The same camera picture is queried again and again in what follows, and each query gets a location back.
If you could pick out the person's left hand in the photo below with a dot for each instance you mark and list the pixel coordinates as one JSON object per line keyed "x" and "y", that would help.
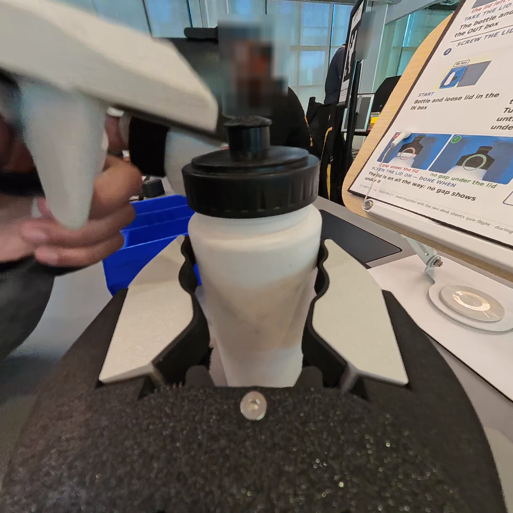
{"x": 112, "y": 200}

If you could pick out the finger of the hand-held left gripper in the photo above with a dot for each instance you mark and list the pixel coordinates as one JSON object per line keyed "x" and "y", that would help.
{"x": 100, "y": 60}
{"x": 176, "y": 156}

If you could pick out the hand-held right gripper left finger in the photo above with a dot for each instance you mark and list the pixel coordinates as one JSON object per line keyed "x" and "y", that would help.
{"x": 148, "y": 320}

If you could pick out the person's left forearm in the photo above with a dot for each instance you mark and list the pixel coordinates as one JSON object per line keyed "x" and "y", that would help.
{"x": 20, "y": 304}

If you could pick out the instruction board on stand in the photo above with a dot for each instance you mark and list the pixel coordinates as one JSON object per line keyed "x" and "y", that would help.
{"x": 441, "y": 120}

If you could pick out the white plastic bottle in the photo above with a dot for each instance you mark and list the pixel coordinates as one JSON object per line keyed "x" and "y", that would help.
{"x": 256, "y": 260}

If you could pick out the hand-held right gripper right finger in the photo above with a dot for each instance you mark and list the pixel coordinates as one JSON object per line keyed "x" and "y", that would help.
{"x": 356, "y": 320}

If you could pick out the blue plastic bin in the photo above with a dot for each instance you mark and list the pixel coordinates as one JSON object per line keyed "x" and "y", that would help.
{"x": 152, "y": 224}

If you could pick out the wooden instruction board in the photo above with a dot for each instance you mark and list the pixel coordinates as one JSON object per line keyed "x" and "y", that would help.
{"x": 461, "y": 246}

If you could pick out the black bottle lid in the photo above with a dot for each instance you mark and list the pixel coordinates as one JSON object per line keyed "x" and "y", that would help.
{"x": 248, "y": 188}

